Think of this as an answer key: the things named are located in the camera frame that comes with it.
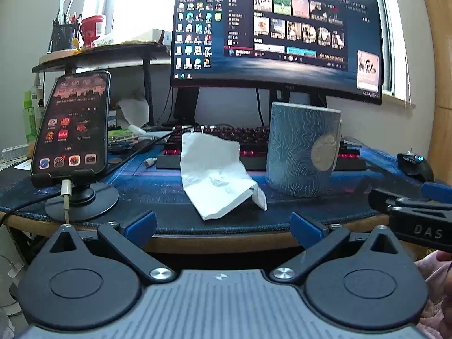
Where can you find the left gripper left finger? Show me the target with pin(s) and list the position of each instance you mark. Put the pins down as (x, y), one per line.
(67, 288)

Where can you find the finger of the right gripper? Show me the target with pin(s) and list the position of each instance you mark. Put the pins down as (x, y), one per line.
(437, 192)
(398, 205)

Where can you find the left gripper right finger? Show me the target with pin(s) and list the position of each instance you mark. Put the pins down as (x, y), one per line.
(356, 281)

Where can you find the blue patterned Starbucks mug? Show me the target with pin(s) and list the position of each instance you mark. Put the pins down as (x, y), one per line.
(302, 149)

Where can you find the white paper towel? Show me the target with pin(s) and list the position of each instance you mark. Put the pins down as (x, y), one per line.
(214, 178)

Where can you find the person's hand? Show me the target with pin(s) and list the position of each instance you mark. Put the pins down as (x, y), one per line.
(445, 326)

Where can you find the black computer mouse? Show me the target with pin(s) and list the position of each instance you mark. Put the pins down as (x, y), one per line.
(415, 166)

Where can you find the blue desk mat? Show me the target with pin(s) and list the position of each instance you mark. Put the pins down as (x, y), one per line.
(143, 190)

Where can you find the black smartphone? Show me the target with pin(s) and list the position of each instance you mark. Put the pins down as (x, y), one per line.
(73, 134)

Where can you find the black backlit mechanical keyboard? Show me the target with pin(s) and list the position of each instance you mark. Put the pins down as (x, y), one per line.
(253, 148)

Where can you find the green bottle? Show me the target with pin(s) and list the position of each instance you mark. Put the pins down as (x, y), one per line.
(29, 119)

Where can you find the crumpled white tissue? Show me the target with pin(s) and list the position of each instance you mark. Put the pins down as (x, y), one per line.
(132, 112)

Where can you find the black computer monitor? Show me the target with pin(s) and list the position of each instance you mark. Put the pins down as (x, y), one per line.
(318, 47)

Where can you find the wooden wardrobe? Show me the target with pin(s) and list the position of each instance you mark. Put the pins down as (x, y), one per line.
(439, 14)

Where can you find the black desk shelf riser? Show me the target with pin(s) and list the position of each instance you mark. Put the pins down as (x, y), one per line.
(100, 57)

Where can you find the black mesh pen holder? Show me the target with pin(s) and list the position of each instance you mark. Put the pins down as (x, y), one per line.
(62, 36)

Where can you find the red cup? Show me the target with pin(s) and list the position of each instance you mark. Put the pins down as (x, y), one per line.
(92, 28)

